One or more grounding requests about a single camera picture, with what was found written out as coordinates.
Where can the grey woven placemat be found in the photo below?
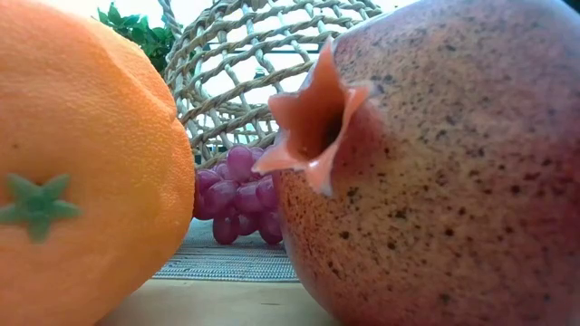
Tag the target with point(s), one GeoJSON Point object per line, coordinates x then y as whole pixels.
{"type": "Point", "coordinates": [226, 262]}

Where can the purple grape bunch with leaf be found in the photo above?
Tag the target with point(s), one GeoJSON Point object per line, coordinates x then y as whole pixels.
{"type": "Point", "coordinates": [244, 199]}

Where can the green leafy artificial plant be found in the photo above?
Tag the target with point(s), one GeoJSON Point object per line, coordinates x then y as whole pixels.
{"type": "Point", "coordinates": [145, 36]}

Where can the orange plastic orange fruit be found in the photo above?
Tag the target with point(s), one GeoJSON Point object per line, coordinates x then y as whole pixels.
{"type": "Point", "coordinates": [90, 136]}

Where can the speckled red pomegranate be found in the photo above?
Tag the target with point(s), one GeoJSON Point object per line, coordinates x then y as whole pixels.
{"type": "Point", "coordinates": [430, 181]}

